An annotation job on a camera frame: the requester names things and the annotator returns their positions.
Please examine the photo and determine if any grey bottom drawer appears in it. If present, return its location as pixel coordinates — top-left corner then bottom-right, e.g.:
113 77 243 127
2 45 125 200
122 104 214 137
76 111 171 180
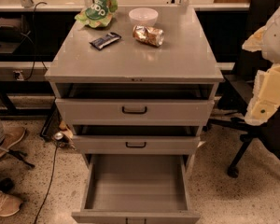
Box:
72 154 200 224

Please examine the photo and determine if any grey drawer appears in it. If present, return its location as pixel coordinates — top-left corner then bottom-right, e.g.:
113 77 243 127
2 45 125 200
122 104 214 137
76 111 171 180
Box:
73 125 200 155
72 154 200 224
56 98 214 126

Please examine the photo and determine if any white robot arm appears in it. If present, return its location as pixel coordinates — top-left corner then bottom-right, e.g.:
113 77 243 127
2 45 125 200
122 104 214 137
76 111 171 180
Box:
242 7 280 126

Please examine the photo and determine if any grey metal drawer cabinet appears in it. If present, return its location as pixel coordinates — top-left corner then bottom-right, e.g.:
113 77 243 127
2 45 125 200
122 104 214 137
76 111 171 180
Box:
44 5 225 173

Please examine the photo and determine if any grey middle drawer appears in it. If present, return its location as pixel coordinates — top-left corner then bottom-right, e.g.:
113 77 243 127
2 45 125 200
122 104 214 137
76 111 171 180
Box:
73 125 200 155

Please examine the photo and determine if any grey top drawer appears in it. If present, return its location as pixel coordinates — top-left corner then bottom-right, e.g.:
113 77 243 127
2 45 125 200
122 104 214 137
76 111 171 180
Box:
56 98 214 126

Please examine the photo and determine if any black office chair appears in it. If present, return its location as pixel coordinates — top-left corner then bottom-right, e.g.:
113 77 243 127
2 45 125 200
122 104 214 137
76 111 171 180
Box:
209 0 280 178

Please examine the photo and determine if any crumpled gold snack bag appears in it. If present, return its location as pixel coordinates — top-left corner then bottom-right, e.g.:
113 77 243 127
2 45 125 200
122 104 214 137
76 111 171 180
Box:
133 25 164 47

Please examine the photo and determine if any white bowl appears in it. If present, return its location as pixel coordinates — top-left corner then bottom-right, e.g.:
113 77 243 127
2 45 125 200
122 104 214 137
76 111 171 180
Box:
129 7 159 26

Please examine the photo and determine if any dark blue snack bar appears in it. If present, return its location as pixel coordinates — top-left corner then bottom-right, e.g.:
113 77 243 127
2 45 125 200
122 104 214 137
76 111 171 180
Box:
91 32 121 50

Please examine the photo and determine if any green chip bag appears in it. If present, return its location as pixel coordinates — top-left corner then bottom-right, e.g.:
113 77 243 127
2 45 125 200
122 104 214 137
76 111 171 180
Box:
75 0 118 29

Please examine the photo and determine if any small silver floor object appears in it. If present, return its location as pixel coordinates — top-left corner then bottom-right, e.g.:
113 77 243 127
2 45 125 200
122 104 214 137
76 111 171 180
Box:
53 132 64 141

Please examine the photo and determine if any black tripod leg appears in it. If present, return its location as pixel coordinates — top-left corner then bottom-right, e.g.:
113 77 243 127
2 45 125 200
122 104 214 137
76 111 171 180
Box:
0 146 35 168

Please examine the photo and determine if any tan shoe upper left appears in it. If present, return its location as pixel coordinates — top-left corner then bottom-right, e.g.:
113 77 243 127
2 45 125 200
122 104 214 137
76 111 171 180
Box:
0 127 26 159

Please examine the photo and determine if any tan shoe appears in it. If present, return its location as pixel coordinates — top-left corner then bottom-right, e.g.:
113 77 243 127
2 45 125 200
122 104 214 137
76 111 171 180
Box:
0 127 26 159
0 191 22 217

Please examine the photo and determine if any tan shoe lower left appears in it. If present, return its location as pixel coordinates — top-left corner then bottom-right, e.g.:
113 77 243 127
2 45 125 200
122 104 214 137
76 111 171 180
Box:
0 191 22 217

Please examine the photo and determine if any black floor cable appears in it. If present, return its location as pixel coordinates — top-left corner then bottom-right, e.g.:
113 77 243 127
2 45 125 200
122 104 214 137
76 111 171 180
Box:
33 140 61 224

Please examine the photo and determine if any black hanging cable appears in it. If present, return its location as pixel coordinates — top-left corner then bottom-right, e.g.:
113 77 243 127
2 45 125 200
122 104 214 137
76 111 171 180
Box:
21 1 49 82

